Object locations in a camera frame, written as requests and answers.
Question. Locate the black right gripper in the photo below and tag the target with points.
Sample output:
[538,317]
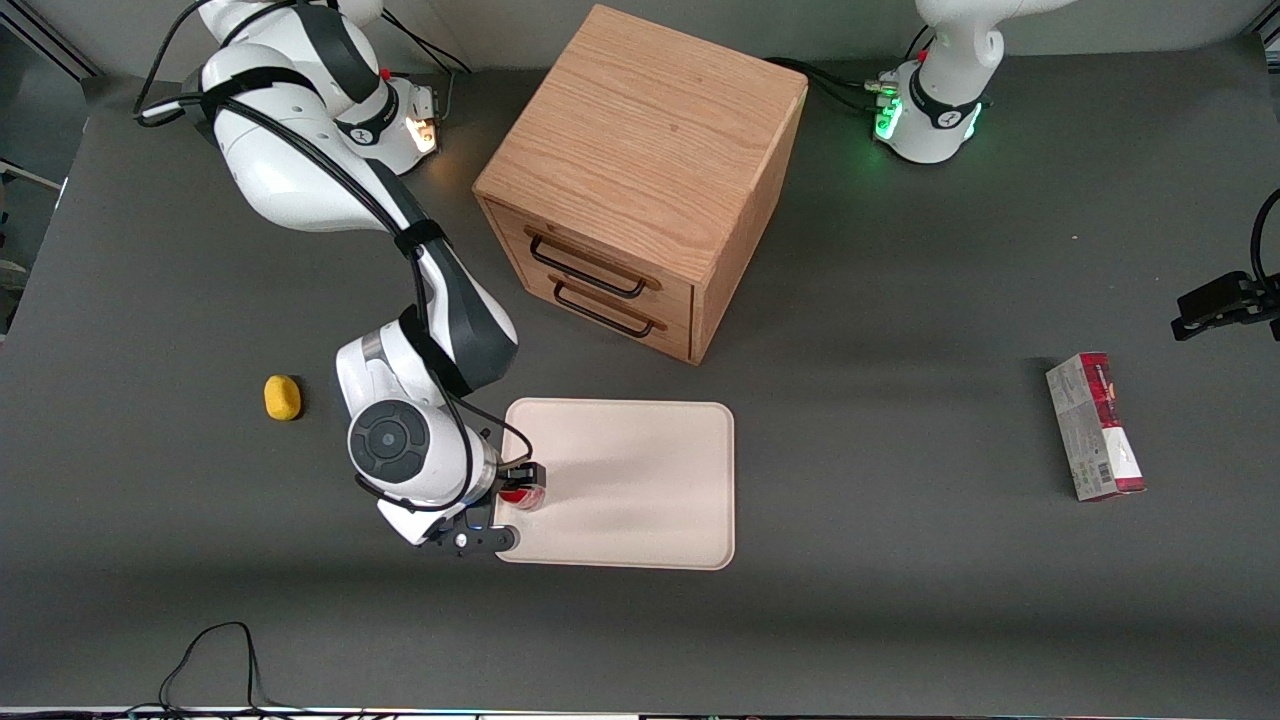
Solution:
[514,476]

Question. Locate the red soda can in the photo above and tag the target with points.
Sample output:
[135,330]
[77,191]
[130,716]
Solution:
[527,499]

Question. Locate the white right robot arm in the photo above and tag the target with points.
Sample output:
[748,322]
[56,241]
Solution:
[290,165]

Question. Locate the white rectangular tray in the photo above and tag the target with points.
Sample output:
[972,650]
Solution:
[630,480]

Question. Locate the wooden drawer front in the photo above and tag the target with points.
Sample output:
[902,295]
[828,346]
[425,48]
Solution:
[670,292]
[660,340]

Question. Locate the yellow lemon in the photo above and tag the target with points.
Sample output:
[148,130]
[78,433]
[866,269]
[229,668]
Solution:
[283,398]

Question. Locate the wooden drawer cabinet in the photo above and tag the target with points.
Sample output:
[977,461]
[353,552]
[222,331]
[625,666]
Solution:
[640,130]

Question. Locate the red and grey carton box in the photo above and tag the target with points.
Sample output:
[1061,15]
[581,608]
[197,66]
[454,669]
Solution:
[1095,430]

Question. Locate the black clamp device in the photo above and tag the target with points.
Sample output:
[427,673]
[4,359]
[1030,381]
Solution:
[1220,305]

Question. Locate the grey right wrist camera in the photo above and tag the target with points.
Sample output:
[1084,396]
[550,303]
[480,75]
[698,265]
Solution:
[470,541]

